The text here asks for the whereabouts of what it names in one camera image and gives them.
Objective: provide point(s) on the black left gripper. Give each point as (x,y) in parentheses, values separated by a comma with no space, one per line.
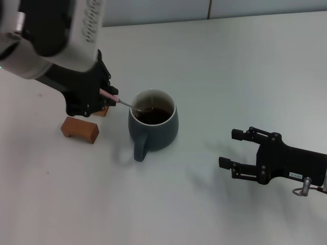
(81,92)

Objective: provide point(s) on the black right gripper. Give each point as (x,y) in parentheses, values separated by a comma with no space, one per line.
(291,163)

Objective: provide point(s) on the grey ceramic mug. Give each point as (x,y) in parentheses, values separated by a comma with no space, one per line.
(158,135)

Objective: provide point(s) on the glossy orange wooden block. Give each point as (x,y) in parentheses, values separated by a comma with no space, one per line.
(103,112)

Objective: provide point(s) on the brown arched wooden block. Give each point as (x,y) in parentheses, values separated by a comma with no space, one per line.
(83,128)

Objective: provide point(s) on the dark coffee liquid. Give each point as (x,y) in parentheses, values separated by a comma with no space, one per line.
(159,117)

